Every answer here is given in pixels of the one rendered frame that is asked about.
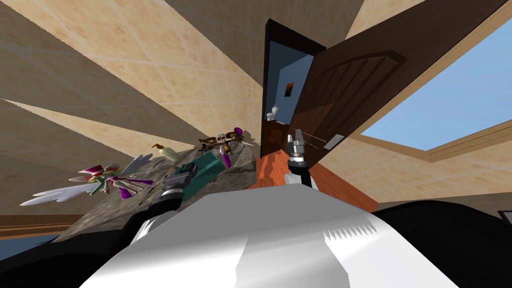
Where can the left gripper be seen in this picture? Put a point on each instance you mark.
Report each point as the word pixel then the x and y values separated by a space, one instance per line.
pixel 176 184

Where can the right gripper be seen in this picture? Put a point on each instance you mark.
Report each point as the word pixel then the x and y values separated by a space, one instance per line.
pixel 297 148

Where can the pale bottle with brown cap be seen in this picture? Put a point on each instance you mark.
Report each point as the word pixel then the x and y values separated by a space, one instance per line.
pixel 168 153

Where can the white toilet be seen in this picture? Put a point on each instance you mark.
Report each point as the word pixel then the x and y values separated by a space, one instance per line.
pixel 272 114

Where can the teal box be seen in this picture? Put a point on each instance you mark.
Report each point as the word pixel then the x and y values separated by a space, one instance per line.
pixel 206 172

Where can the dark picture with orange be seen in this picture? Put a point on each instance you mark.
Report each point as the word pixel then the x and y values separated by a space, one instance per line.
pixel 289 90

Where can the grey stone table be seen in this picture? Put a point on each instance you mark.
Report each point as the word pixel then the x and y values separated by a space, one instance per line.
pixel 228 182

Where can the white winged purple toy figure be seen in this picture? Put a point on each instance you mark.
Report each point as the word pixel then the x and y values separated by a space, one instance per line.
pixel 116 182

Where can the brown skull toy figure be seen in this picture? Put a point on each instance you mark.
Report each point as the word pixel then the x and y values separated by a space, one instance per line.
pixel 222 143

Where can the dark brown wooden door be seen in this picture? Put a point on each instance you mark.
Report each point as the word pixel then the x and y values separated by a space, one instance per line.
pixel 360 80

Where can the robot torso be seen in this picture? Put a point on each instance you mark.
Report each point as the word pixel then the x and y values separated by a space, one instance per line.
pixel 256 240

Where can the window with wooden frame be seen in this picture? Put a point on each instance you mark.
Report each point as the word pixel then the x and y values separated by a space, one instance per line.
pixel 452 96

